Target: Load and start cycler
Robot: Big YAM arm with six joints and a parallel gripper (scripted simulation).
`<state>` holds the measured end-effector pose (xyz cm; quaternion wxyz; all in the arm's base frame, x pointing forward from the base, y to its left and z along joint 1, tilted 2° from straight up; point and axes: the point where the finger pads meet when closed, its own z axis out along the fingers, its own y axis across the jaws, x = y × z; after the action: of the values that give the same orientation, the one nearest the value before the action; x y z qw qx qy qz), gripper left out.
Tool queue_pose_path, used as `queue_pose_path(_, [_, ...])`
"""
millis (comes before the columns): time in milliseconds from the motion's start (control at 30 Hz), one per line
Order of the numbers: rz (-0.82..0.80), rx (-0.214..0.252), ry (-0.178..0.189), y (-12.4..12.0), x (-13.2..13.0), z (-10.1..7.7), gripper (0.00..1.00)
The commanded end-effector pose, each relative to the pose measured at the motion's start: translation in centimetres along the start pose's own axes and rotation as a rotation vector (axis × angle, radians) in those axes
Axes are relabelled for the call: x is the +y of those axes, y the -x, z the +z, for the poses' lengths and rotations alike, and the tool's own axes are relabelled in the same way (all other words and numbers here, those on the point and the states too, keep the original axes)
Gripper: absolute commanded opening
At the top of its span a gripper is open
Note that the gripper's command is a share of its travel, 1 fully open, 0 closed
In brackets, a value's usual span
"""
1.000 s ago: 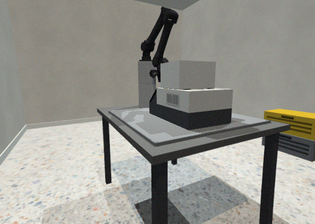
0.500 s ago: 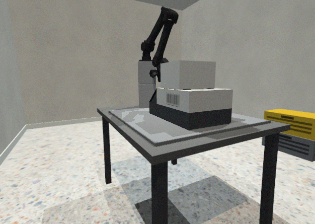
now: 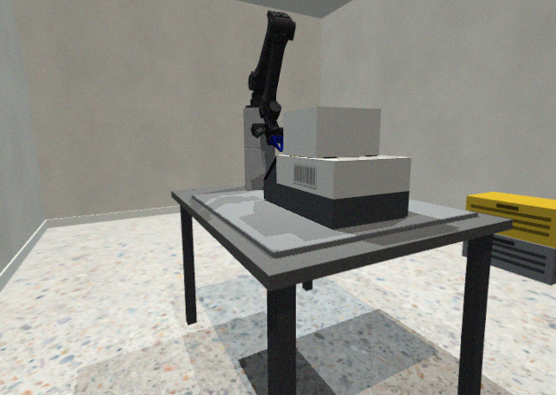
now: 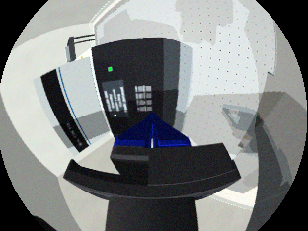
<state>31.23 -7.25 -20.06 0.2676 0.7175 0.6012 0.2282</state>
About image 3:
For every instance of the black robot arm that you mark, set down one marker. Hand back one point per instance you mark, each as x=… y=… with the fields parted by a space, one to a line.
x=264 y=80

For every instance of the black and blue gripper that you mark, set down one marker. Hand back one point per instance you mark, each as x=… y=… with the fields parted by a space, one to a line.
x=276 y=136

